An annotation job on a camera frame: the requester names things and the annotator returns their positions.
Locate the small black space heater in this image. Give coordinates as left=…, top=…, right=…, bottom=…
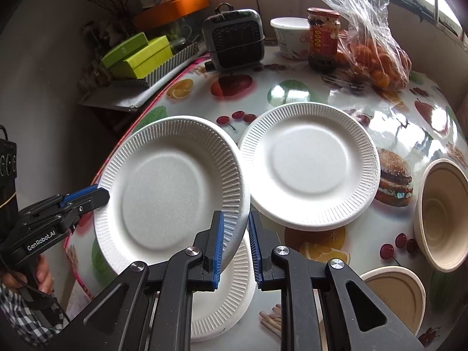
left=202, top=2, right=265, bottom=72

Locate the orange tray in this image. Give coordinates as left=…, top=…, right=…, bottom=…
left=133, top=0, right=209, bottom=32

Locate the plastic bag of oranges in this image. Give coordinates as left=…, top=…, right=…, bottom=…
left=321, top=0, right=412, bottom=91

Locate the white paper plate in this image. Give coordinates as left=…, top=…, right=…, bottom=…
left=238, top=102, right=381, bottom=231
left=94, top=116, right=250, bottom=273
left=191, top=236, right=256, bottom=342

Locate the red label glass jar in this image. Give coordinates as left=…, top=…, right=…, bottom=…
left=308, top=7, right=340, bottom=73

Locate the plaid shirt left forearm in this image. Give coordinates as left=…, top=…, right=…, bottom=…
left=1, top=284, right=68, bottom=349

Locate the white plastic tub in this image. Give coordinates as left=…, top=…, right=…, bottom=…
left=270, top=18, right=309, bottom=61

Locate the lime green box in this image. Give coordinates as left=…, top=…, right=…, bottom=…
left=109, top=36, right=173, bottom=79
left=101, top=32, right=148, bottom=69

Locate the person left hand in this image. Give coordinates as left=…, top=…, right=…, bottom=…
left=1, top=255, right=54, bottom=295

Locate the large beige paper bowl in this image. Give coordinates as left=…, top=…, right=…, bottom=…
left=414, top=159, right=467, bottom=273

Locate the striped grey box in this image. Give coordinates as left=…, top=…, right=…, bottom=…
left=120, top=41, right=208, bottom=90

